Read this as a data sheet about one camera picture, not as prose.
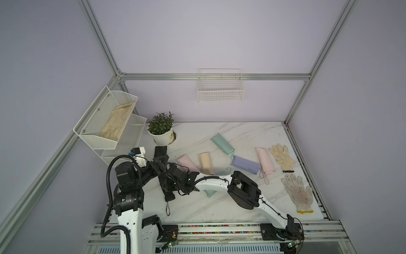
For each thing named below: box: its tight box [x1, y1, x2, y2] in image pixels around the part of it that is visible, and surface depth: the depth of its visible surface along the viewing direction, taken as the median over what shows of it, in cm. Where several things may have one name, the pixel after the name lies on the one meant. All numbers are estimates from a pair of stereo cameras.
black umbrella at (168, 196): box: [164, 191, 176, 217], surface depth 84 cm
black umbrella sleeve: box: [153, 146, 168, 158], surface depth 105 cm
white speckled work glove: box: [281, 173, 315, 214], surface depth 88 cm
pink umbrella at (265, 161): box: [255, 147, 275, 175], surface depth 98 cm
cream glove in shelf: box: [99, 101, 135, 141], surface depth 81 cm
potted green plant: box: [147, 111, 177, 147], surface depth 100 cm
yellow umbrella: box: [198, 151, 215, 176], surface depth 98 cm
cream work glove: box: [268, 143, 295, 174], surface depth 103 cm
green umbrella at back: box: [209, 132, 235, 156], surface depth 109 cm
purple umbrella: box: [231, 155, 261, 175], surface depth 98 cm
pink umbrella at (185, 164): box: [176, 154, 201, 174], surface depth 100 cm
